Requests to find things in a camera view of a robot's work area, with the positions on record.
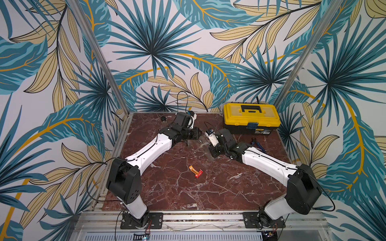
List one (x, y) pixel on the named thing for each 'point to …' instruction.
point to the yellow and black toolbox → (251, 118)
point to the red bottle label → (200, 172)
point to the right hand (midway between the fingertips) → (211, 144)
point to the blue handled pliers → (257, 144)
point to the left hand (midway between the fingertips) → (200, 134)
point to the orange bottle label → (193, 169)
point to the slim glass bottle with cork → (203, 146)
